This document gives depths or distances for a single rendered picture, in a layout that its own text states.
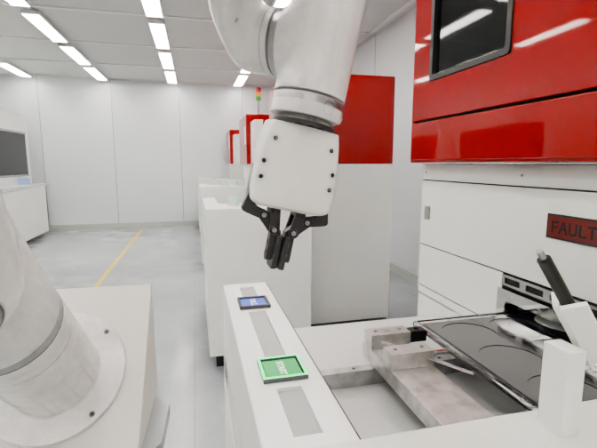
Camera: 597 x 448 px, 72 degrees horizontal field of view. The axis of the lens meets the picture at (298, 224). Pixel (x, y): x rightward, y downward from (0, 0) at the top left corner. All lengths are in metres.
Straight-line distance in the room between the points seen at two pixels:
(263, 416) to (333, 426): 0.07
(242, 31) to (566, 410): 0.50
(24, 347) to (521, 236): 0.90
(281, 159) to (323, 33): 0.14
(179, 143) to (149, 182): 0.94
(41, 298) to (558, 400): 0.52
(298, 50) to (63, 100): 8.39
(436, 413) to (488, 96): 0.67
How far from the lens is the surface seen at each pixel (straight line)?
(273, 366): 0.56
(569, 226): 0.92
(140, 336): 0.73
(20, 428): 0.72
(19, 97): 9.01
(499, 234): 1.06
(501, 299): 1.06
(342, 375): 0.79
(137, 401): 0.70
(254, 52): 0.51
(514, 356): 0.82
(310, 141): 0.48
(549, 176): 0.96
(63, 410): 0.70
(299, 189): 0.48
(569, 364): 0.47
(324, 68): 0.47
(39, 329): 0.52
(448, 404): 0.68
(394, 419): 0.74
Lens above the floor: 1.22
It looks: 8 degrees down
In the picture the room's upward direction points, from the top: straight up
